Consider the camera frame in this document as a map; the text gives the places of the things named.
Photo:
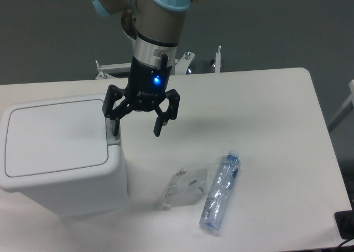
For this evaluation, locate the white plastic trash can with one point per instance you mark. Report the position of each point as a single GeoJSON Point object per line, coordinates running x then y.
{"type": "Point", "coordinates": [71, 192]}

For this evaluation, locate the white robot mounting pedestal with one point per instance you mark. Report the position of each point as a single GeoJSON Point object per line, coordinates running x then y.
{"type": "Point", "coordinates": [128, 23]}

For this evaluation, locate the grey trash can push button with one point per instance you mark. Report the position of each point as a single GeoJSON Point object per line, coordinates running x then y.
{"type": "Point", "coordinates": [113, 136]}

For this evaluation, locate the white metal base frame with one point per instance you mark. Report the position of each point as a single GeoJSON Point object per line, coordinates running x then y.
{"type": "Point", "coordinates": [182, 66]}

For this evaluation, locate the black device at table edge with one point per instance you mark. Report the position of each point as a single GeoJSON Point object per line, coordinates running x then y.
{"type": "Point", "coordinates": [344, 221]}

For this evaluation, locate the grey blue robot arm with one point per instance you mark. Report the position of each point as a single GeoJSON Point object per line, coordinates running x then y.
{"type": "Point", "coordinates": [155, 27]}

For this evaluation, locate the white stand at right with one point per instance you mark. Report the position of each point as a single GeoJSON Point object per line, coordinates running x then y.
{"type": "Point", "coordinates": [342, 112]}

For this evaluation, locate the clear plastic packaging bag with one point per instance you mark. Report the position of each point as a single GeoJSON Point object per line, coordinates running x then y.
{"type": "Point", "coordinates": [186, 187]}

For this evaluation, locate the clear blue plastic bottle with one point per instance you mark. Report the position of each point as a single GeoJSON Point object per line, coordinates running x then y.
{"type": "Point", "coordinates": [220, 192]}

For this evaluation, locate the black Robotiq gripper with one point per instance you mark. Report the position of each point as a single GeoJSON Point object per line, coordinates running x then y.
{"type": "Point", "coordinates": [145, 91]}

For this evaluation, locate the white trash can lid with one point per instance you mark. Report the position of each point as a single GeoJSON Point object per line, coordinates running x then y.
{"type": "Point", "coordinates": [55, 137]}

